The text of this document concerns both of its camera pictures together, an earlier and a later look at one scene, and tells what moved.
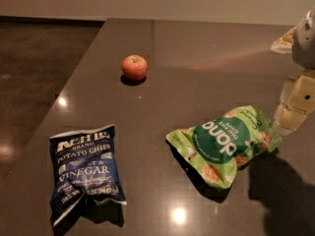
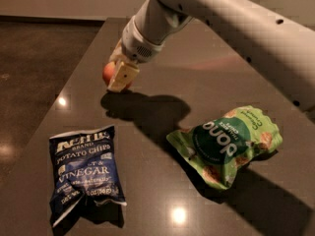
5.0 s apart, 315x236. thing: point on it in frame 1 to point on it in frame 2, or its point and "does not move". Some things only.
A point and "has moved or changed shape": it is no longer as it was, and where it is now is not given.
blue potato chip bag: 84,164 does not move
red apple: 134,67 has moved or changed shape
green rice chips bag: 217,147 does not move
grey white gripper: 305,44 to 137,45
